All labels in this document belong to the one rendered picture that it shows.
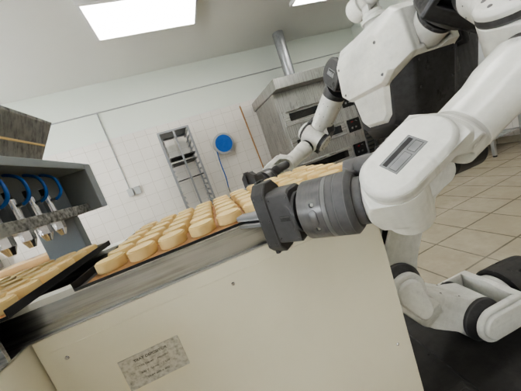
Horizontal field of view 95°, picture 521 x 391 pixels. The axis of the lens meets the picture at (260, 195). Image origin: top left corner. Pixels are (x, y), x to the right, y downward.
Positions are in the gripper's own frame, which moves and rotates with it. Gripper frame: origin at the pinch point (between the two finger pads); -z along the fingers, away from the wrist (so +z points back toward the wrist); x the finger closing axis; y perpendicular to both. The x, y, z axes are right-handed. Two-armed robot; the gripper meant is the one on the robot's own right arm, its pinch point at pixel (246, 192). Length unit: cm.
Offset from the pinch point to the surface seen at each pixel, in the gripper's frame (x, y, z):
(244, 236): -3.6, 20.0, -31.4
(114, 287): -2.9, 2.5, -49.3
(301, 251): -11.0, 27.5, -25.3
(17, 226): 14, -20, -52
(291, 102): 72, -100, 321
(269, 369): -32, 17, -36
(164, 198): -5, -336, 196
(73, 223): 10, -50, -34
